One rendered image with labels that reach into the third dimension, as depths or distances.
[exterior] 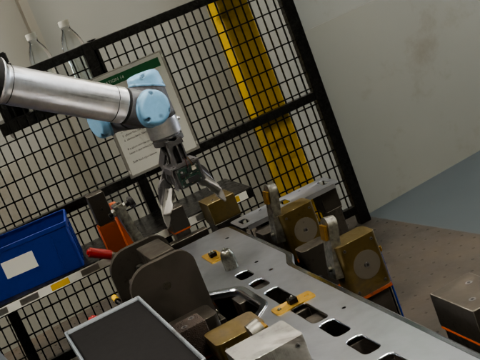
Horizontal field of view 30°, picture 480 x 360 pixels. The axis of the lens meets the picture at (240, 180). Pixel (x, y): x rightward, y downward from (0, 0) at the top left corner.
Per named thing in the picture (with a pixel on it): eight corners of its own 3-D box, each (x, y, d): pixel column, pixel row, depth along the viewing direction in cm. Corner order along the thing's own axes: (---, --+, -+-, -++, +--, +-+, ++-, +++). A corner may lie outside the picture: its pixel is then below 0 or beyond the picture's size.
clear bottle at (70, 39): (102, 81, 259) (74, 16, 255) (81, 89, 258) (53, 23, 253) (97, 81, 265) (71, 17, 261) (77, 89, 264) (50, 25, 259)
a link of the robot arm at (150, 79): (116, 82, 199) (146, 68, 204) (135, 128, 202) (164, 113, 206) (133, 78, 193) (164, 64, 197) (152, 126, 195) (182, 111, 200)
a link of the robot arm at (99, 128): (102, 104, 185) (144, 84, 190) (78, 108, 194) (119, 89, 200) (116, 139, 187) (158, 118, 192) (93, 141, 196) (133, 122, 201)
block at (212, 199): (280, 311, 245) (233, 192, 237) (255, 324, 243) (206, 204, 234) (269, 303, 253) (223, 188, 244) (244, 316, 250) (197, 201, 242)
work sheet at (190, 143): (200, 148, 265) (161, 49, 257) (131, 179, 258) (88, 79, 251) (198, 147, 267) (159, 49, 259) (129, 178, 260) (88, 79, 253)
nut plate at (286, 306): (308, 291, 171) (306, 286, 171) (316, 296, 168) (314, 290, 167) (270, 311, 169) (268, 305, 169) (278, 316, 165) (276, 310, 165)
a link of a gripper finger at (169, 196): (161, 228, 201) (171, 188, 200) (155, 224, 206) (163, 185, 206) (174, 231, 202) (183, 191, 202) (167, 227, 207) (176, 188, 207)
